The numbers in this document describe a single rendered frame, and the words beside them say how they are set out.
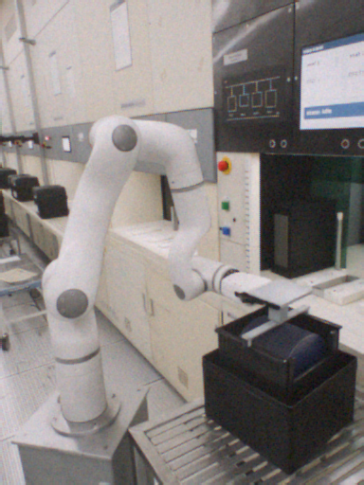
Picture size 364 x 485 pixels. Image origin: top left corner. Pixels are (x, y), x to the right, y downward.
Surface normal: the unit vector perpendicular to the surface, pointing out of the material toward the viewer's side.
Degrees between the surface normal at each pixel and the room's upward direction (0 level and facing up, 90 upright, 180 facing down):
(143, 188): 90
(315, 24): 90
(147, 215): 90
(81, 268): 64
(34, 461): 90
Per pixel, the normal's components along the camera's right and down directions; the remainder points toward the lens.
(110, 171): 0.03, 0.78
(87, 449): -0.06, -0.96
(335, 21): -0.87, 0.18
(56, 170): 0.50, 0.22
